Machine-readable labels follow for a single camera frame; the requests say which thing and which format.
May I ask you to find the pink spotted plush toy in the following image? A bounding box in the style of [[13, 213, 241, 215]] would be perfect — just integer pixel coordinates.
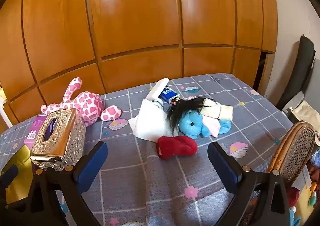
[[41, 77, 123, 127]]

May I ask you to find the white flat case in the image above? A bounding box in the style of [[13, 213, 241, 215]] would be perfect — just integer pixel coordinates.
[[146, 78, 170, 103]]

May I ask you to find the rattan chair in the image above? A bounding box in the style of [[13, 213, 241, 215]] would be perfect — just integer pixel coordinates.
[[266, 121, 316, 191]]

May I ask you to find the cream dishcloth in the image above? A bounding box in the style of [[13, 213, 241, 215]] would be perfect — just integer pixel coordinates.
[[202, 99, 234, 122]]

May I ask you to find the black chair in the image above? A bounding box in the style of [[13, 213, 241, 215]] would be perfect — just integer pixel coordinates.
[[275, 35, 316, 112]]

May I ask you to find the purple cardboard box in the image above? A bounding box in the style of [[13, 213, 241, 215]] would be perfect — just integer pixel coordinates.
[[24, 115, 48, 147]]

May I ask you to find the black beaded wig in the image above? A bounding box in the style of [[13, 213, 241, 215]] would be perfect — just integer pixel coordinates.
[[167, 96, 215, 137]]

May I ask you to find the blue plush toy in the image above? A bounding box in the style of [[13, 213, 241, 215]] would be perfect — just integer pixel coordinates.
[[175, 111, 232, 139]]

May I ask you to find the white pole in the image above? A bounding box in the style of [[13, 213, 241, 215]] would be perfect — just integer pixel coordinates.
[[0, 99, 13, 128]]

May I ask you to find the wooden wardrobe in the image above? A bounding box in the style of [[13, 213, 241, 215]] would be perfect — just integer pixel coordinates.
[[0, 0, 279, 127]]

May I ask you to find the grey checked bed sheet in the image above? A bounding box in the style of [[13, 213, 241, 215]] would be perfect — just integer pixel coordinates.
[[0, 73, 308, 226]]

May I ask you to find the red sock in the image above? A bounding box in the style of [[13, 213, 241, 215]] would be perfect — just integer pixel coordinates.
[[157, 136, 198, 160]]

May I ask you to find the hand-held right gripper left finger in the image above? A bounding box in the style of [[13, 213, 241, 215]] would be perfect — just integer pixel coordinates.
[[15, 141, 108, 226]]

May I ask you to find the small blue box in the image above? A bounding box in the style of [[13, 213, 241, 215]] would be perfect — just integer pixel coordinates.
[[159, 87, 181, 104]]

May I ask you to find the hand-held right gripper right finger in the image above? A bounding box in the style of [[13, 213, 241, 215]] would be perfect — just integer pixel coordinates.
[[207, 142, 293, 226]]

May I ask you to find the beige bag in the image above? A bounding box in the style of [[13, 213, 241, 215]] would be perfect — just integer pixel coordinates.
[[287, 101, 320, 137]]

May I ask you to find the yellow bag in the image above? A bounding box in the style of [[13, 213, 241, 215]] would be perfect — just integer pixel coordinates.
[[4, 146, 34, 204]]

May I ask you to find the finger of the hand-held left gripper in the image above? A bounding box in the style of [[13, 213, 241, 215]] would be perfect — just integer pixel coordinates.
[[0, 165, 19, 188]]

